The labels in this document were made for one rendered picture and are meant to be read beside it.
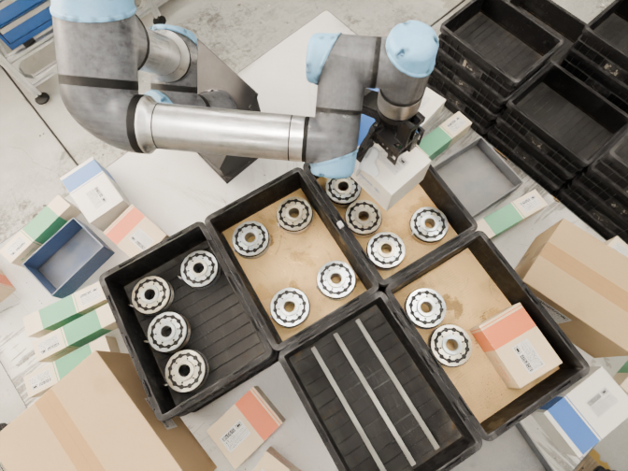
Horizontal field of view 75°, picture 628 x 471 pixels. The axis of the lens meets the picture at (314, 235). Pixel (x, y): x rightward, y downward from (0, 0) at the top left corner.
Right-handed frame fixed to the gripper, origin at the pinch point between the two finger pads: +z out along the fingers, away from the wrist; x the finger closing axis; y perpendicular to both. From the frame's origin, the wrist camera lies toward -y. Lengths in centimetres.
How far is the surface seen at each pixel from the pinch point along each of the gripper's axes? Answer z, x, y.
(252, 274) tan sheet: 27.8, -38.0, -5.5
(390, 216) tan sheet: 27.6, 1.8, 7.6
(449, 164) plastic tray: 40, 34, 5
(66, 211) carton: 36, -70, -64
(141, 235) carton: 34, -56, -39
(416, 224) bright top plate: 24.4, 4.1, 14.7
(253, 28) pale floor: 112, 58, -149
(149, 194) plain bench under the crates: 41, -47, -54
